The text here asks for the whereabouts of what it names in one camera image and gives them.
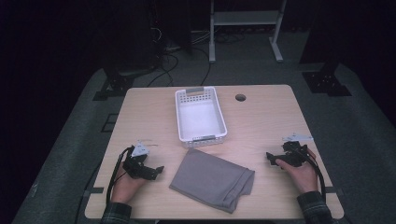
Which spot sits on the grey tape strip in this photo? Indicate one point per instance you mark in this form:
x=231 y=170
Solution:
x=334 y=190
x=97 y=190

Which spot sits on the person's right hand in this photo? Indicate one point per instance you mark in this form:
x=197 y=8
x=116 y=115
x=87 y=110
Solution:
x=300 y=177

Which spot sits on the person's left hand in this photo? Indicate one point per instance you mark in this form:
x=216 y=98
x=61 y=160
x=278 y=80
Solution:
x=126 y=186

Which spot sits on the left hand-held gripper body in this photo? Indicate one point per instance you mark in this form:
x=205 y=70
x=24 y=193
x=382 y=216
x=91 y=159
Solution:
x=137 y=165

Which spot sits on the black metal stand base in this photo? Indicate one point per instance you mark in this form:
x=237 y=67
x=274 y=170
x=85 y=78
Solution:
x=327 y=82
x=118 y=84

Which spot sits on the white metal desk frame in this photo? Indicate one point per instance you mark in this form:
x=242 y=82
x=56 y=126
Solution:
x=246 y=18

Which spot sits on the white plastic basket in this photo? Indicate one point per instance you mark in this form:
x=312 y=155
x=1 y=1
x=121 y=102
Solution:
x=199 y=119

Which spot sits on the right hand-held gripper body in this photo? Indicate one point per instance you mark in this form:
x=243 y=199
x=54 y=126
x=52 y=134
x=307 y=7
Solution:
x=294 y=154

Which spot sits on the grey shorts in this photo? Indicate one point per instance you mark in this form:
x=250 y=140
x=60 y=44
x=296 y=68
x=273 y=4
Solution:
x=211 y=180

